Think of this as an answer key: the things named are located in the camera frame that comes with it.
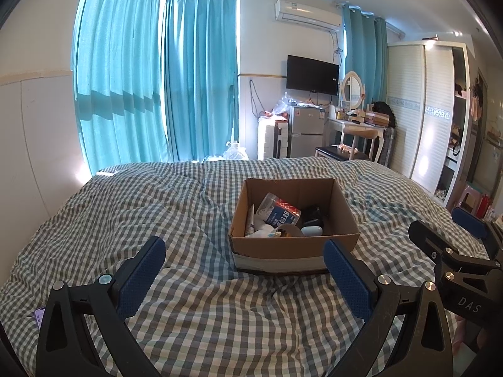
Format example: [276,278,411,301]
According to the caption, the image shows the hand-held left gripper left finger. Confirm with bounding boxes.
[35,236,168,377]

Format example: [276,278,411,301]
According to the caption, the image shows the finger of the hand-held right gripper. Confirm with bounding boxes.
[408,220,501,283]
[451,206,503,262]

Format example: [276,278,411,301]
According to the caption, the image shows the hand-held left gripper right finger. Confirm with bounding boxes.
[322,239,464,377]

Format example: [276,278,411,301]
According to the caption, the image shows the cardboard box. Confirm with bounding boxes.
[228,178,361,274]

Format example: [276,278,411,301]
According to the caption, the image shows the black trash bag roll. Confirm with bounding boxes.
[302,204,325,228]

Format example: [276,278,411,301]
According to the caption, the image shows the white plastic bottle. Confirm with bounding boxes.
[253,223,284,238]

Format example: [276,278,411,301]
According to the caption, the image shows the clear jar blue red label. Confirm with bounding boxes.
[255,192,302,229]

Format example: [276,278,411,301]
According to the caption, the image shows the white tube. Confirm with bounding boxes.
[245,204,257,238]

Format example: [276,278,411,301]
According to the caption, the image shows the person's right hand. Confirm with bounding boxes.
[448,316,496,359]

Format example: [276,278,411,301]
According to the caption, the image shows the pink plastic stool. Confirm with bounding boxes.
[456,183,482,213]

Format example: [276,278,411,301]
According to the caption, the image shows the checked grey white blanket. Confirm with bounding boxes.
[0,156,492,377]

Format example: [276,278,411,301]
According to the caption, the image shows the grey checked suitcase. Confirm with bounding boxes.
[379,126,398,167]

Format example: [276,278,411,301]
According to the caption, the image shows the white wardrobe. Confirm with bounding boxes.
[387,41,472,209]

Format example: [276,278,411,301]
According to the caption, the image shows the purple phone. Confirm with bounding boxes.
[33,306,50,329]

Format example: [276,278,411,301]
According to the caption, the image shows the chair with black seat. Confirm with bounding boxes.
[314,128,380,163]

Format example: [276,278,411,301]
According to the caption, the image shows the hanging clothes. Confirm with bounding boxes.
[469,71,489,123]

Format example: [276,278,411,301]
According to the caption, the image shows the white dressing table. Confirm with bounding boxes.
[326,116,388,164]

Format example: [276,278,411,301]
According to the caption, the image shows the silver small fridge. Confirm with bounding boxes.
[288,105,326,158]

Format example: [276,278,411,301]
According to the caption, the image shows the white plastic bag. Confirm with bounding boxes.
[223,140,249,161]

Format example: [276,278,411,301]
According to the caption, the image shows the white suitcase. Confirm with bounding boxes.
[257,120,290,160]

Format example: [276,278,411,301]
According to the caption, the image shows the white oval mirror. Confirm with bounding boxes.
[340,71,364,111]

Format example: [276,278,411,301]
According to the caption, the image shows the clear plastic bag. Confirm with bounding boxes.
[273,92,294,117]

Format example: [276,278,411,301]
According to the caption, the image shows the narrow teal curtain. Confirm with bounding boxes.
[341,4,390,105]

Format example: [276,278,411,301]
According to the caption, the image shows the wide teal curtain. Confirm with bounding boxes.
[73,0,170,174]

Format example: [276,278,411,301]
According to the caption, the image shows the white air conditioner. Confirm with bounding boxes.
[274,0,342,32]

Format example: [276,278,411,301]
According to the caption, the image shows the black wall cable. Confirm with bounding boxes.
[249,79,265,119]

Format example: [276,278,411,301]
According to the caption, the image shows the black wall television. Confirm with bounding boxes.
[286,55,340,96]

